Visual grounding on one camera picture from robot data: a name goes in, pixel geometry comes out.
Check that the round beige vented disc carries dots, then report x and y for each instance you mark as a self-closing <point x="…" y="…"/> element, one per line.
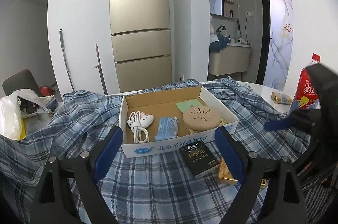
<point x="201" y="118"/>

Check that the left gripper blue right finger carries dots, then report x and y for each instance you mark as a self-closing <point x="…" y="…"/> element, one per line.
<point x="233" y="158"/>

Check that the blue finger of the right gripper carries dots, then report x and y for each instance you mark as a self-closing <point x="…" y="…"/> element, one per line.
<point x="276" y="125"/>

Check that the light blue tissue pack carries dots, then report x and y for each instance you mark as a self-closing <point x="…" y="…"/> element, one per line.
<point x="167" y="128"/>

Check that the red soda bottle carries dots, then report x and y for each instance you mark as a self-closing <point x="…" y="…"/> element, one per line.
<point x="305" y="96"/>

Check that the green mop handle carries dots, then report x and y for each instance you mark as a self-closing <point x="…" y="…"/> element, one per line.
<point x="65" y="59"/>

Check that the dark broom stick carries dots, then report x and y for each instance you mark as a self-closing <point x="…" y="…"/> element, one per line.
<point x="99" y="67"/>

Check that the gold pack on table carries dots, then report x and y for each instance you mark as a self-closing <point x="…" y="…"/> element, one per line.
<point x="280" y="98"/>

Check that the black face box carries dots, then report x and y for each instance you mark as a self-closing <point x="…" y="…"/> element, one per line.
<point x="199" y="159"/>

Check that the blue plaid cloth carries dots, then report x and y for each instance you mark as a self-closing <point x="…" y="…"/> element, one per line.
<point x="151" y="189"/>

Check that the dark blue clothes pile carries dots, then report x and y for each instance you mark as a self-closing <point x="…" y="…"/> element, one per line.
<point x="218" y="42"/>

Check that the red object on floor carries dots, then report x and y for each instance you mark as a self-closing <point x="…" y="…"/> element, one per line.
<point x="46" y="91"/>

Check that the green flat card box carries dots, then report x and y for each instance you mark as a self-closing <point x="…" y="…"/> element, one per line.
<point x="187" y="104"/>

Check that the gold blue cigarette pack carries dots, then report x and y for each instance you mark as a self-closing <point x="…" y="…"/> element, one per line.
<point x="224" y="175"/>

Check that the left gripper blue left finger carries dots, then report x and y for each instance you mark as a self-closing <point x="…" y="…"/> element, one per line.
<point x="104" y="152"/>

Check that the beige bathroom vanity cabinet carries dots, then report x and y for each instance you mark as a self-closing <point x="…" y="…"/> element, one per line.
<point x="233" y="59"/>

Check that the grey chair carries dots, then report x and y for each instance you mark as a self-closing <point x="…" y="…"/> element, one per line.
<point x="21" y="80"/>

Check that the white plastic bag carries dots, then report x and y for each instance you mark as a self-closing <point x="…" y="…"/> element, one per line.
<point x="23" y="112"/>

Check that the gold refrigerator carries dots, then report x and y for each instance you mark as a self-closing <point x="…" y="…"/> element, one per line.
<point x="141" y="41"/>

